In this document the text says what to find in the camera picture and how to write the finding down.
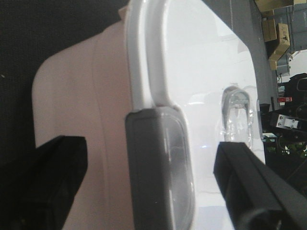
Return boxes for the black equipment rack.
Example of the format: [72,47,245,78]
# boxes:
[261,73,307,196]

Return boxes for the black table mat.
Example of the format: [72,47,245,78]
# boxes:
[0,0,127,165]

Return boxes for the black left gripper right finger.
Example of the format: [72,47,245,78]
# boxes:
[213,142,307,230]

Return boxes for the white plastic storage bin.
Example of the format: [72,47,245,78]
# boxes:
[32,7,134,230]

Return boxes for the white glossy bin lid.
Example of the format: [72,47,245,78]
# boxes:
[125,0,264,230]

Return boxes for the grey lid latch handle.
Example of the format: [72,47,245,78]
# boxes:
[125,107,195,230]

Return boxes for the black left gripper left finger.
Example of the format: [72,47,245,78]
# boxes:
[0,136,87,230]

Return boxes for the stacked cardboard boxes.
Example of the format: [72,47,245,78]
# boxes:
[255,0,307,74]

